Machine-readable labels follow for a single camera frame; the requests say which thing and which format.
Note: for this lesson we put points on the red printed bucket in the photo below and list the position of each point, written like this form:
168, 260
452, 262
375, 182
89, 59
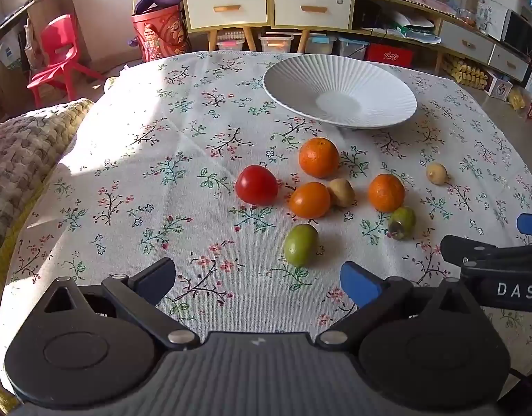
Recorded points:
162, 37

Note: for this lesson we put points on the white drawer wooden cabinet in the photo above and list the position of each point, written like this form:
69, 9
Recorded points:
311, 6
225, 6

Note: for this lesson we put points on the clear storage box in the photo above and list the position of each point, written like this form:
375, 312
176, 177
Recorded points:
352, 47
230, 41
321, 44
274, 43

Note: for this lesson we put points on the smooth orange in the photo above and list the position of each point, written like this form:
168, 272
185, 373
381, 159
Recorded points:
310, 199

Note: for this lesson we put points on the red cardboard box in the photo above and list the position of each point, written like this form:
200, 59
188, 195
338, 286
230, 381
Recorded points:
389, 55

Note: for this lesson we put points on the brown cardboard box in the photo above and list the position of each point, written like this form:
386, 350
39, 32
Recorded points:
8, 89

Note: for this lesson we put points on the red tomato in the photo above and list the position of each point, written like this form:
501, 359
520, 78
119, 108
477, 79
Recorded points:
256, 184

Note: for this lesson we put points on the pile of yellow blocks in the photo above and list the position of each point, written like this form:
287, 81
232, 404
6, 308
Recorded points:
463, 71

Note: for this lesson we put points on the long low wooden cabinet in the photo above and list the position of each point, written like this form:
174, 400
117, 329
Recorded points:
465, 43

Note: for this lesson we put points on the white paper bags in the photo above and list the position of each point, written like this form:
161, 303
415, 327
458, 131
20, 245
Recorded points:
413, 26

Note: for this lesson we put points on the small printed box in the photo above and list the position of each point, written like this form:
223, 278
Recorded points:
500, 86

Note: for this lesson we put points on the red plastic chair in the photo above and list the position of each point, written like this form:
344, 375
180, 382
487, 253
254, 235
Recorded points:
55, 58

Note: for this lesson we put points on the tan longan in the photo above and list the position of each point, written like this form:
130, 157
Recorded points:
437, 173

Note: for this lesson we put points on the floral tablecloth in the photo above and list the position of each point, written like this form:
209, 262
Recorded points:
162, 138

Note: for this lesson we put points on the black microwave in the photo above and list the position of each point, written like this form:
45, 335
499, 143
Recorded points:
519, 28

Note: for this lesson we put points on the wooden shelf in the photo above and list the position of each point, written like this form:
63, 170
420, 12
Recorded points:
14, 13

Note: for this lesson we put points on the woven cushion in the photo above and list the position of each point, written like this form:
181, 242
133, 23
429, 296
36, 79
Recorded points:
23, 151

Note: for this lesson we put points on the yellow bag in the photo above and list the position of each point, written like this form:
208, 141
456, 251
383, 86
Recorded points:
519, 99

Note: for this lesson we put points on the white ribbed plate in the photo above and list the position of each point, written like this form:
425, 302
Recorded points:
339, 91

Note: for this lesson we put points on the black box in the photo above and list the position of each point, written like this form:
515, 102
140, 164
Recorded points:
372, 15

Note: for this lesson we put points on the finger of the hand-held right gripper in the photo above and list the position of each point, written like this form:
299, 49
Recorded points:
530, 224
469, 251

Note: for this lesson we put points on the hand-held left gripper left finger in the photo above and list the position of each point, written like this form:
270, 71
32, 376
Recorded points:
155, 281

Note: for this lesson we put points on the dimpled orange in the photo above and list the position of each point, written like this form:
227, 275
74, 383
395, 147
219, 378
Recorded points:
319, 157
386, 192

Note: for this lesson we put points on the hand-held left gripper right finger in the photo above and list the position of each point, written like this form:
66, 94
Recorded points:
357, 284

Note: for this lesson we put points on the brown kiwi fruit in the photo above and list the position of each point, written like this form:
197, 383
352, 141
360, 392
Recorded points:
342, 191

